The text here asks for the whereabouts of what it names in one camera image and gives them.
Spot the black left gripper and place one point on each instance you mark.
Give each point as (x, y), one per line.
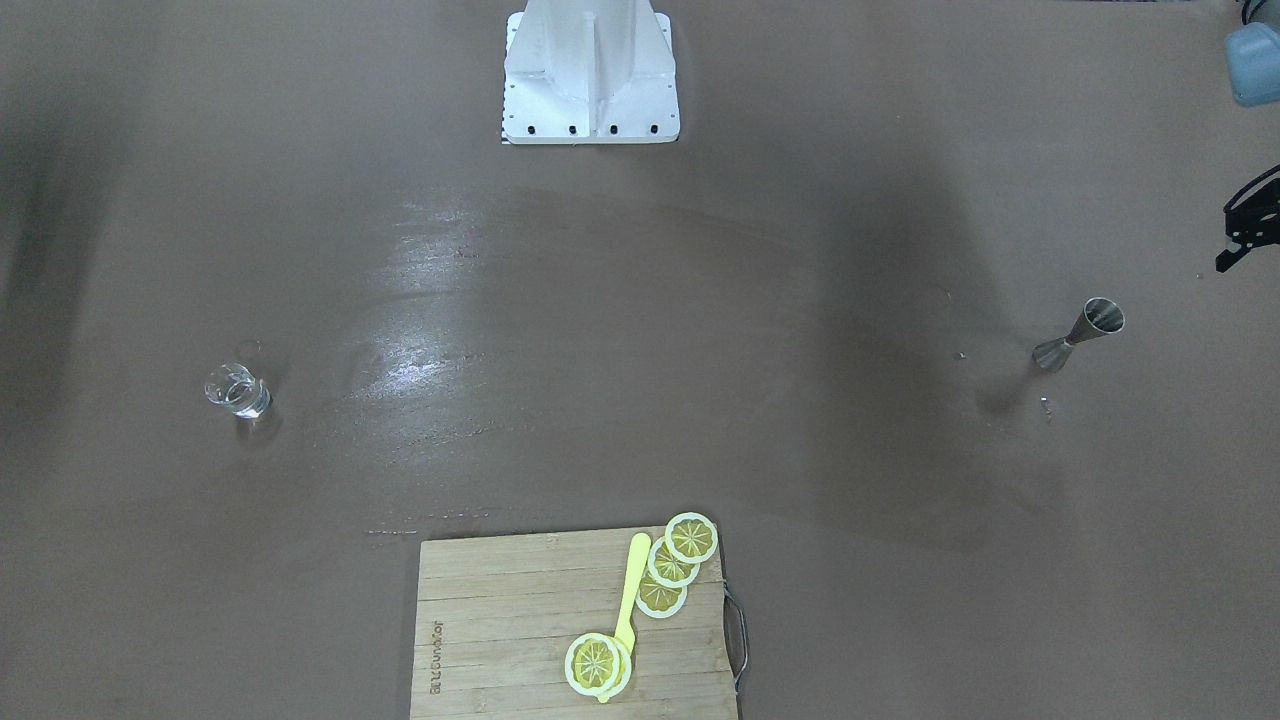
(1252, 222)

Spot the steel double jigger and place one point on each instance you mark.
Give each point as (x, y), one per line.
(1098, 318)

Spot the clear glass measuring cup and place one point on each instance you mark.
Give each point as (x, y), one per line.
(235, 388)

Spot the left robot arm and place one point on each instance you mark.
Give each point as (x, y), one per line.
(1252, 55)

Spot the lemon slice far end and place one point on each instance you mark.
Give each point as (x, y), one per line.
(691, 537)

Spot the lemon slice on knife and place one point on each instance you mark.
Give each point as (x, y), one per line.
(598, 666)

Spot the bamboo cutting board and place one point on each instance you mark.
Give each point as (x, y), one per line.
(495, 617)

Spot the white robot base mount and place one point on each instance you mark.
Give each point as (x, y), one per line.
(589, 73)

